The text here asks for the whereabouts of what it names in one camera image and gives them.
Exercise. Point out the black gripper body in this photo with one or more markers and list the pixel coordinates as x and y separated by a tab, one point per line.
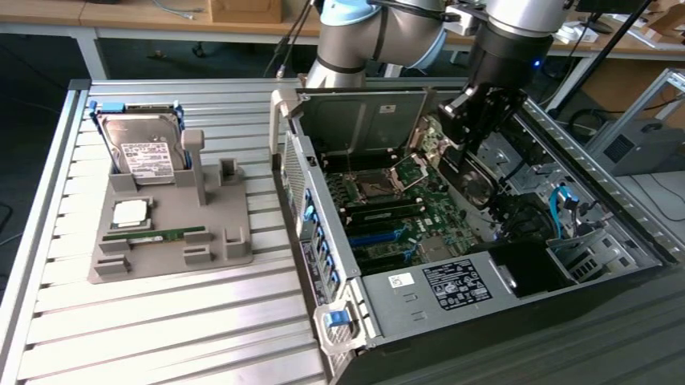
508	60

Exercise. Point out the black graphics card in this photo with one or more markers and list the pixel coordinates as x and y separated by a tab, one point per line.
476	188

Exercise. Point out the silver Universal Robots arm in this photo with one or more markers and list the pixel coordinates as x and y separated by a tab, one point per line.
396	36

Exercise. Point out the perforated metal drive cage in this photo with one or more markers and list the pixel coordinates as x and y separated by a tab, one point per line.
508	160

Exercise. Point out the small white box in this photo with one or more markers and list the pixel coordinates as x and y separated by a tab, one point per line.
587	37

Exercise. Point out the metal socket cover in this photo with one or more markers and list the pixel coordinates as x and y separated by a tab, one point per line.
409	172

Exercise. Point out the black tripod pole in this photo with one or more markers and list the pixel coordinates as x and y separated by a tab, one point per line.
597	60

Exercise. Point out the black monitor with stand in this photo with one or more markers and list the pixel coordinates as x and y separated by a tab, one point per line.
597	27

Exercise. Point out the CPU socket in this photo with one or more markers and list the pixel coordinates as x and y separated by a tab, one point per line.
372	186

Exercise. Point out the green motherboard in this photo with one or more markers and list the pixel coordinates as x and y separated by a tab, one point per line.
439	212

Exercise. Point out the cluttered wooden desk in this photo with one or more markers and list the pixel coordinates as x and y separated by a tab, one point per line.
643	46

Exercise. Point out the black RAM slot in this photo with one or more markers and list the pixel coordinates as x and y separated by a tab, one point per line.
374	218
385	207

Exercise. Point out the grey computer tower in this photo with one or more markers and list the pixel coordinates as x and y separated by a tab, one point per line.
643	148

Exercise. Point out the brown cardboard piece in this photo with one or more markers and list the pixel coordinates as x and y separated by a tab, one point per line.
670	20

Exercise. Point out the blue expansion slot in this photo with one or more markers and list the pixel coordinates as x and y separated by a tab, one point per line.
374	237

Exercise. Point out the grey metal disk bay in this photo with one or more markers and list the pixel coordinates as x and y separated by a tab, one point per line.
584	260

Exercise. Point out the grey power supply unit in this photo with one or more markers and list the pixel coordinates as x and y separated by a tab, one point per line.
396	309

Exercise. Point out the brown cardboard box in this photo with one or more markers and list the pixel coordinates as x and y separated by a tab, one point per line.
246	10

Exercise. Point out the blue case latch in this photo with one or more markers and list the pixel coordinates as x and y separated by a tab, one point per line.
336	318

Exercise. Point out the open black PC case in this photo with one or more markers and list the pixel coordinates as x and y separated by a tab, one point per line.
455	353

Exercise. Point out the green RAM stick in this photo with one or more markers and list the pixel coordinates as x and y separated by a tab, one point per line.
177	233

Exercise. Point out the silver hard disk drive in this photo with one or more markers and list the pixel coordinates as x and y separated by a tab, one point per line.
139	136

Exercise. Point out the grey parts rack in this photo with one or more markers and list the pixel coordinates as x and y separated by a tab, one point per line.
161	256

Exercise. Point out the silver CPU chip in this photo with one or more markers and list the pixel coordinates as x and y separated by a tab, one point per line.
129	212

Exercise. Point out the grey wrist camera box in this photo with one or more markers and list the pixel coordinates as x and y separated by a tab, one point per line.
463	20

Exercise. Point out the aluminium profile frame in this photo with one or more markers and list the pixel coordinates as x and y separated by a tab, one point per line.
664	86

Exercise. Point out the wooden desk grey frame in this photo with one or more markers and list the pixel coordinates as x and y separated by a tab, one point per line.
54	16

